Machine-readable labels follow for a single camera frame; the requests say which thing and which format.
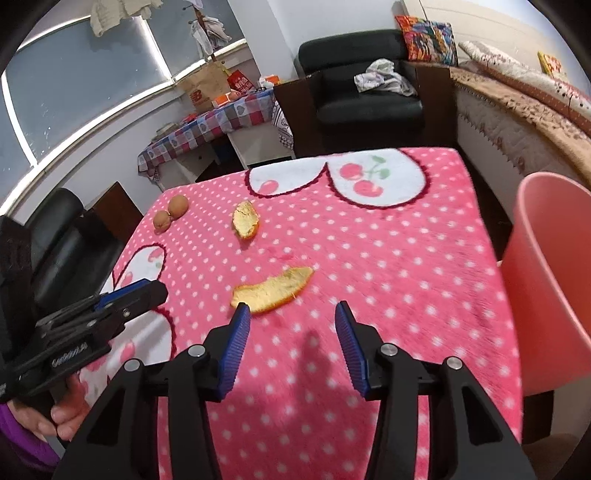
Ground white bed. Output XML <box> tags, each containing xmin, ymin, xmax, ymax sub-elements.
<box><xmin>450</xmin><ymin>0</ymin><xmax>591</xmax><ymax>195</ymax></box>

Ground brown leaf pattern blanket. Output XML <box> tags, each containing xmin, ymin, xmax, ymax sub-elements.
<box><xmin>450</xmin><ymin>65</ymin><xmax>591</xmax><ymax>185</ymax></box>

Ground black armchair with wooden arms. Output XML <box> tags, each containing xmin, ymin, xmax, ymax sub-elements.
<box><xmin>274</xmin><ymin>29</ymin><xmax>458</xmax><ymax>160</ymax></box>

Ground plaid tablecloth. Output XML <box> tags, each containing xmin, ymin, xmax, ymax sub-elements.
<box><xmin>137</xmin><ymin>89</ymin><xmax>278</xmax><ymax>178</ymax></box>

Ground long curved orange peel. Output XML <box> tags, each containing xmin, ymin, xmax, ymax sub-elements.
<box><xmin>230</xmin><ymin>267</ymin><xmax>315</xmax><ymax>315</ymax></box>

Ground red box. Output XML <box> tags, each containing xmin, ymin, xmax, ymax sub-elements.
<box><xmin>227</xmin><ymin>69</ymin><xmax>254</xmax><ymax>95</ymax></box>

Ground pink polka dot blanket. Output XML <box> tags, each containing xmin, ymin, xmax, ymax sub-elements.
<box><xmin>76</xmin><ymin>148</ymin><xmax>522</xmax><ymax>480</ymax></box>

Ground black leather chair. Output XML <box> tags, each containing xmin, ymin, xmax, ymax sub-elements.
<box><xmin>0</xmin><ymin>187</ymin><xmax>125</xmax><ymax>315</ymax></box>

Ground window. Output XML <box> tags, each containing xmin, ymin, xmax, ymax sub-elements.
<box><xmin>0</xmin><ymin>14</ymin><xmax>247</xmax><ymax>213</ymax></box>

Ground small orange peel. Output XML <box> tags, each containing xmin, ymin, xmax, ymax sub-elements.
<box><xmin>232</xmin><ymin>200</ymin><xmax>260</xmax><ymax>241</ymax></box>

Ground person's left hand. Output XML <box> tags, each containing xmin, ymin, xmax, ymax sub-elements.
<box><xmin>11</xmin><ymin>376</ymin><xmax>93</xmax><ymax>442</ymax></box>

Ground yellow floral pillow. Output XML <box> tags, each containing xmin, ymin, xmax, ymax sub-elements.
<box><xmin>537</xmin><ymin>51</ymin><xmax>568</xmax><ymax>77</ymax></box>

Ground cream hanging towel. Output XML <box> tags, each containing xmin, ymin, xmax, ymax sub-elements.
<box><xmin>90</xmin><ymin>0</ymin><xmax>164</xmax><ymax>38</ymax></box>

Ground white desk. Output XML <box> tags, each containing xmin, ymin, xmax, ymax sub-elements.
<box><xmin>157</xmin><ymin>124</ymin><xmax>296</xmax><ymax>190</ymax></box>

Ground orange floral quilt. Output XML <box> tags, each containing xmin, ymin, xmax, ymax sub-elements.
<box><xmin>459</xmin><ymin>41</ymin><xmax>591</xmax><ymax>104</ymax></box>

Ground white patterned bag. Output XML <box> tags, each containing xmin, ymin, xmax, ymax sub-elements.
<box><xmin>272</xmin><ymin>99</ymin><xmax>295</xmax><ymax>148</ymax></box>

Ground crumpled white grey cloth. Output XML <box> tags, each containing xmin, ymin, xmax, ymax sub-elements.
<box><xmin>354</xmin><ymin>58</ymin><xmax>419</xmax><ymax>97</ymax></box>

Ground pink plastic bucket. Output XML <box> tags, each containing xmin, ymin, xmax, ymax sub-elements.
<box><xmin>501</xmin><ymin>172</ymin><xmax>591</xmax><ymax>398</ymax></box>

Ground brown paper bag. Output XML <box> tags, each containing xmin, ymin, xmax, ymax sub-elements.
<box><xmin>178</xmin><ymin>62</ymin><xmax>232</xmax><ymax>112</ymax></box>

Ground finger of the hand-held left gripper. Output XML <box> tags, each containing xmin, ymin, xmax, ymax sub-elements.
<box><xmin>36</xmin><ymin>278</ymin><xmax>152</xmax><ymax>330</ymax></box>
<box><xmin>69</xmin><ymin>282</ymin><xmax>169</xmax><ymax>342</ymax></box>

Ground colourful patterned pillow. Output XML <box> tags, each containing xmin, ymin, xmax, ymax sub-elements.
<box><xmin>396</xmin><ymin>15</ymin><xmax>459</xmax><ymax>66</ymax></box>

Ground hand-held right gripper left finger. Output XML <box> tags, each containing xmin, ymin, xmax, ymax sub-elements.
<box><xmin>51</xmin><ymin>302</ymin><xmax>252</xmax><ymax>480</ymax></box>

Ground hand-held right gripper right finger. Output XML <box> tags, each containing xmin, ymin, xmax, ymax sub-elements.
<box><xmin>335</xmin><ymin>300</ymin><xmax>539</xmax><ymax>480</ymax></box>

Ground wooden coat rack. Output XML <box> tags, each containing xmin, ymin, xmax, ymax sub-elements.
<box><xmin>182</xmin><ymin>0</ymin><xmax>234</xmax><ymax>65</ymax></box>

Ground white clothes on rack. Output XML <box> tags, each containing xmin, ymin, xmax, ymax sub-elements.
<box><xmin>191</xmin><ymin>16</ymin><xmax>233</xmax><ymax>58</ymax></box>

